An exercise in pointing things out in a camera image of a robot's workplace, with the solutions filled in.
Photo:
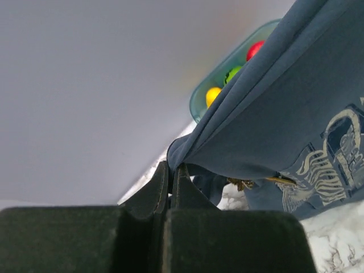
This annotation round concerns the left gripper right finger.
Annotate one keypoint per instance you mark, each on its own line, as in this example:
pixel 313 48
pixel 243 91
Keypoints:
pixel 185 195

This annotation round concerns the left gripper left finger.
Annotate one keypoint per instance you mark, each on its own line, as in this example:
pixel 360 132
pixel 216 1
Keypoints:
pixel 151 201

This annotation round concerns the blue printed tank top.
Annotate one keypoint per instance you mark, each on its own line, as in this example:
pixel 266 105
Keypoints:
pixel 295 111

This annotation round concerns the yellow round badge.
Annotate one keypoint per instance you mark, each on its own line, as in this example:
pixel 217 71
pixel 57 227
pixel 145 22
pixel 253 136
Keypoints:
pixel 281 180

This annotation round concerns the yellow lemon left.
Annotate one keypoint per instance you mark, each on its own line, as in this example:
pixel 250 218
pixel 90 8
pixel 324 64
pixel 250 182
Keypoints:
pixel 211 95

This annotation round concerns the green lime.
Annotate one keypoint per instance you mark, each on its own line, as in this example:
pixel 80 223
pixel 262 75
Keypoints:
pixel 231 73

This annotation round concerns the teal plastic fruit container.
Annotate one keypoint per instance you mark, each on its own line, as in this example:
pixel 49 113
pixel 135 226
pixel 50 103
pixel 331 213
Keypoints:
pixel 216 78

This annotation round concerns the red apple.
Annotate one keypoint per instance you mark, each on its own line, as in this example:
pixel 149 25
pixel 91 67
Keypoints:
pixel 254 49

